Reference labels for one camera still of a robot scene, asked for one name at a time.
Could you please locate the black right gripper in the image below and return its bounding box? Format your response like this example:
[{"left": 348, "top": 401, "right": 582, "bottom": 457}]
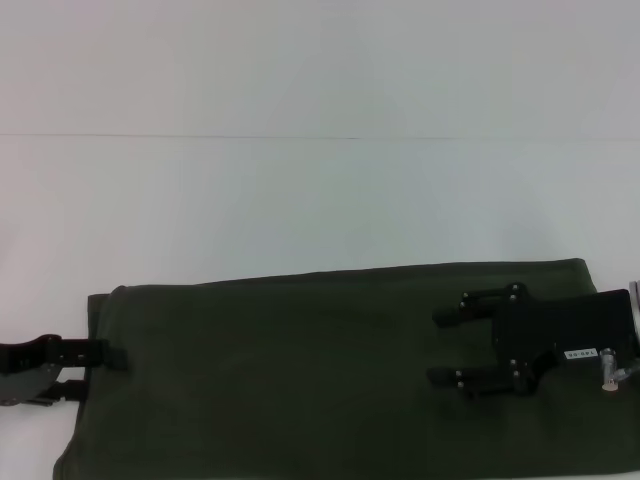
[{"left": 425, "top": 281, "right": 640, "bottom": 402}]

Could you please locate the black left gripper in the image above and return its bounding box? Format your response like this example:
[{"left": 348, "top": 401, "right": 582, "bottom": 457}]
[{"left": 0, "top": 334, "right": 129, "bottom": 409}]

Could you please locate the dark green shirt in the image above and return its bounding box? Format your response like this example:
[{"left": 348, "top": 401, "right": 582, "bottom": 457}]
[{"left": 52, "top": 257, "right": 640, "bottom": 480}]

